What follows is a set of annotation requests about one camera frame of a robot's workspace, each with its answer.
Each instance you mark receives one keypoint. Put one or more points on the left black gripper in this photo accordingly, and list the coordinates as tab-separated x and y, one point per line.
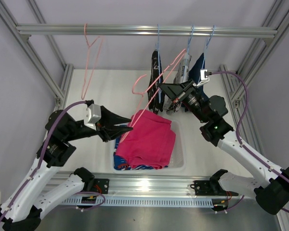
109	118

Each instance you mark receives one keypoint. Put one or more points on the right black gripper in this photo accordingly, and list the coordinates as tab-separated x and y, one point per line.
172	90

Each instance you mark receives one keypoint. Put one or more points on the black white patterned trousers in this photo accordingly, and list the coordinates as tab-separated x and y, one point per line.
154	105

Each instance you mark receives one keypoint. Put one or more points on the pink hanger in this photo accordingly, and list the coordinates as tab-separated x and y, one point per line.
174	64
91	61

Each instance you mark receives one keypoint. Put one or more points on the blue hanger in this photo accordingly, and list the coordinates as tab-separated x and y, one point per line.
159	64
190	38
207	43

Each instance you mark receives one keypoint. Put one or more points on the pink trousers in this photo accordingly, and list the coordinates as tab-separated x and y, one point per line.
154	127

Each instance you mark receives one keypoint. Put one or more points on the white plastic basket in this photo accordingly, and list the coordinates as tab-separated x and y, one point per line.
178	156

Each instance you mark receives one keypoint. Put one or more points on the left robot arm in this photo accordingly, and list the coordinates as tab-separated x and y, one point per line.
26	207

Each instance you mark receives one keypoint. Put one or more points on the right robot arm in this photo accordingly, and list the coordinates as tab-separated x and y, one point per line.
269	183

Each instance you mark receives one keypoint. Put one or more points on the white black print trousers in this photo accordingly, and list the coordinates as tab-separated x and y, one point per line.
181	76

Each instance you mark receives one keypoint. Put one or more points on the navy blue trousers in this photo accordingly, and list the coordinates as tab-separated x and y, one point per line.
194	75

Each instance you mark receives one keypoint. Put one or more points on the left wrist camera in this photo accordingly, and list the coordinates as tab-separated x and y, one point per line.
92	115

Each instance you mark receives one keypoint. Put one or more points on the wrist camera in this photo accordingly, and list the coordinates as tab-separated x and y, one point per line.
204	77
92	115

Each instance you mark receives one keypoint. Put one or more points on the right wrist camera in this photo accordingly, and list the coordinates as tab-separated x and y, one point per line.
204	77

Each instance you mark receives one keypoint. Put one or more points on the left aluminium frame struts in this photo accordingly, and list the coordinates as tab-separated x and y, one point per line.
60	92

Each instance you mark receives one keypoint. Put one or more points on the aluminium frame struts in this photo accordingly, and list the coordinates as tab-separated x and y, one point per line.
60	92
265	70

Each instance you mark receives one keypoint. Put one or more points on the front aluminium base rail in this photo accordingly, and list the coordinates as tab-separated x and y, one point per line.
122	185

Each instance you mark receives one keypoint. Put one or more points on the right aluminium frame struts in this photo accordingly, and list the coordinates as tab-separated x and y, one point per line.
265	70

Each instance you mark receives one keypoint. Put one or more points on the white slotted cable duct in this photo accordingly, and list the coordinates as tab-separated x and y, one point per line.
140	201

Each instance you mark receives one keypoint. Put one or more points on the aluminium hanging rail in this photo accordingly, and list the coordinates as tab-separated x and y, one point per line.
132	30

